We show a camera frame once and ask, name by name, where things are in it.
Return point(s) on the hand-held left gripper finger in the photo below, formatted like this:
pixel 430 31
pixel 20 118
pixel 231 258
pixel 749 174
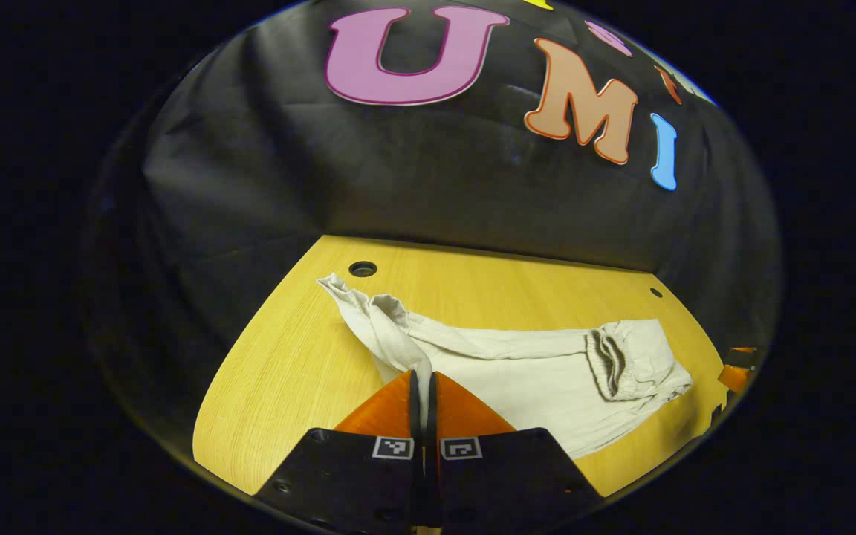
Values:
pixel 415 446
pixel 432 446

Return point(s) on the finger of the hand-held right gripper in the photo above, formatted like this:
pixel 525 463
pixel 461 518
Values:
pixel 736 375

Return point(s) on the white jeans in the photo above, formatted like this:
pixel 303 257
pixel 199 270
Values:
pixel 532 371

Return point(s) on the black backdrop cloth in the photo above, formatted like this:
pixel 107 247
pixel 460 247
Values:
pixel 398 178

